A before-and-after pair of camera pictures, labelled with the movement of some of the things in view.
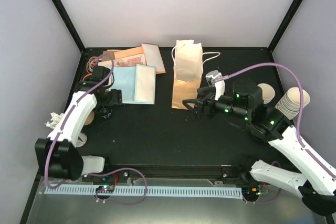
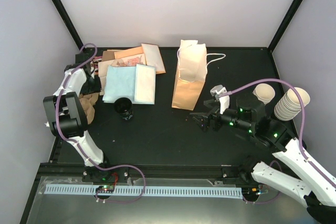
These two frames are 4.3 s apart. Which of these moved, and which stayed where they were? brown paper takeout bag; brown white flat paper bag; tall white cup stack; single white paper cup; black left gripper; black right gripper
Moved: black left gripper; brown paper takeout bag; black right gripper
Stayed: brown white flat paper bag; single white paper cup; tall white cup stack
